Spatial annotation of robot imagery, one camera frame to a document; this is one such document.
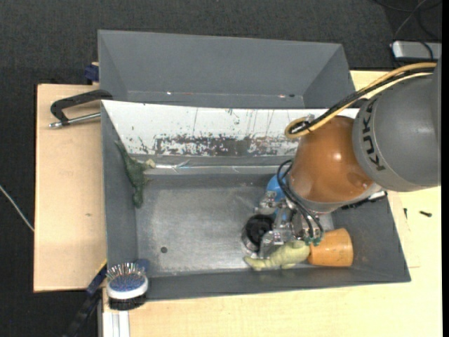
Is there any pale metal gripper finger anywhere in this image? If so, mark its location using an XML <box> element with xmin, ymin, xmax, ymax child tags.
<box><xmin>258</xmin><ymin>230</ymin><xmax>295</xmax><ymax>259</ymax></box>
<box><xmin>253</xmin><ymin>190</ymin><xmax>282</xmax><ymax>214</ymax></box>

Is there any blue plastic cup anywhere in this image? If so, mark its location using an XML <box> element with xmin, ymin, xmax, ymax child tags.
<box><xmin>264</xmin><ymin>174</ymin><xmax>293</xmax><ymax>220</ymax></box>

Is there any pale green toy dinosaur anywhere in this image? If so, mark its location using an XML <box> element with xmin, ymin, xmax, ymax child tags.
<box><xmin>243</xmin><ymin>239</ymin><xmax>311</xmax><ymax>272</ymax></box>

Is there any black round knob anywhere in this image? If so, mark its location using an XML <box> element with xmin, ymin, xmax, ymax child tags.
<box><xmin>241</xmin><ymin>214</ymin><xmax>275</xmax><ymax>253</ymax></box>

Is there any orange cup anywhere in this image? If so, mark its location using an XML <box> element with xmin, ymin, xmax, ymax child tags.
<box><xmin>307</xmin><ymin>227</ymin><xmax>354</xmax><ymax>268</ymax></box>

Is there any grey metal bin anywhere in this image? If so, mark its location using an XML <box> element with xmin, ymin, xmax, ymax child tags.
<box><xmin>97</xmin><ymin>29</ymin><xmax>412</xmax><ymax>300</ymax></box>

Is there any dark green toy dinosaur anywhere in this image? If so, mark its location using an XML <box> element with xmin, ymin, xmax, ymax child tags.
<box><xmin>114</xmin><ymin>140</ymin><xmax>157</xmax><ymax>209</ymax></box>

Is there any white oval hairbrush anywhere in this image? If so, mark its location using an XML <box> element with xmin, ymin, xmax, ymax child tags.
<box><xmin>105</xmin><ymin>261</ymin><xmax>150</xmax><ymax>310</ymax></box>

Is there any brown cardboard board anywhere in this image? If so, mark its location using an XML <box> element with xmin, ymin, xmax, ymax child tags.
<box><xmin>33</xmin><ymin>82</ymin><xmax>108</xmax><ymax>293</ymax></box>

